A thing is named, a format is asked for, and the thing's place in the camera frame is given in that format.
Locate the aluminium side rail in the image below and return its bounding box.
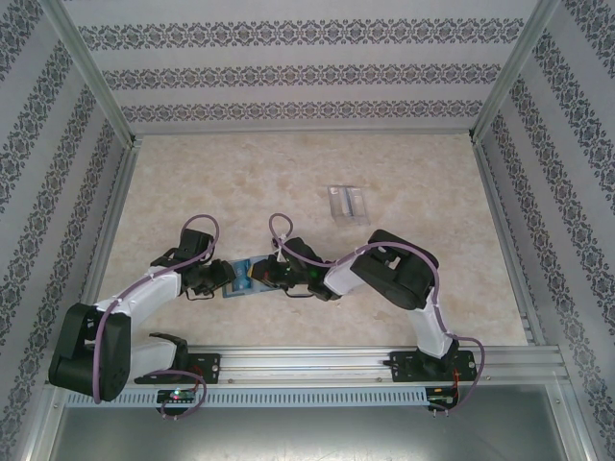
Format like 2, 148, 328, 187
66, 136, 143, 352
468, 133, 547, 347

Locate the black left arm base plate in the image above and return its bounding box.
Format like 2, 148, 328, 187
184, 352, 223, 385

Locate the grey metal sheet panel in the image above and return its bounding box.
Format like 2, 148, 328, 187
47, 405, 587, 461

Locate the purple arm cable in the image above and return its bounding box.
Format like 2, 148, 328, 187
90, 214, 220, 423
267, 213, 486, 417

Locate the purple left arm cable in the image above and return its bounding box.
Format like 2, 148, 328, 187
90, 214, 220, 423

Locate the aluminium frame post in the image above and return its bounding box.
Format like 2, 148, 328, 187
41, 0, 140, 148
468, 0, 563, 143

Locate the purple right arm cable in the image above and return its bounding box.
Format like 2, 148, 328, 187
267, 213, 486, 417

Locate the small circuit board, green light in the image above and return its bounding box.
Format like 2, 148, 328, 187
157, 389, 199, 404

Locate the aluminium rear rail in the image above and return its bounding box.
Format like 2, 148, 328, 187
129, 126, 477, 138

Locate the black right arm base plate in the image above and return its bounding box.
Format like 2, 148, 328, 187
391, 350, 483, 384

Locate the blue card holder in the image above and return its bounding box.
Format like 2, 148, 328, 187
223, 256, 279, 300

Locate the clear plastic card tray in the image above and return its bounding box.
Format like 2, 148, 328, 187
326, 183, 373, 227

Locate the dark blue credit card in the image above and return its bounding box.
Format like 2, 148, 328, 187
229, 261, 253, 295

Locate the aluminium mounting rail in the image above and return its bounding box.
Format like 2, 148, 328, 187
45, 344, 563, 385

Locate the slotted grey cable duct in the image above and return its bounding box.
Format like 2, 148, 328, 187
64, 387, 429, 408

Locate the small circuit board, blue light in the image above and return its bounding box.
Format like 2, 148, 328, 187
429, 386, 460, 409

